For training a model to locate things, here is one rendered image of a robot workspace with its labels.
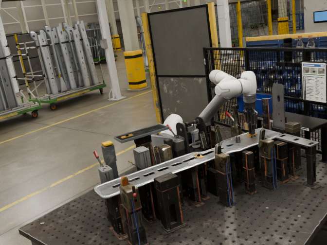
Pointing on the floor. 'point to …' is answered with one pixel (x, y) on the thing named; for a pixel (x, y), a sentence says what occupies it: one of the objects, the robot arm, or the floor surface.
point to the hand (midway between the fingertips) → (251, 129)
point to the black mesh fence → (265, 79)
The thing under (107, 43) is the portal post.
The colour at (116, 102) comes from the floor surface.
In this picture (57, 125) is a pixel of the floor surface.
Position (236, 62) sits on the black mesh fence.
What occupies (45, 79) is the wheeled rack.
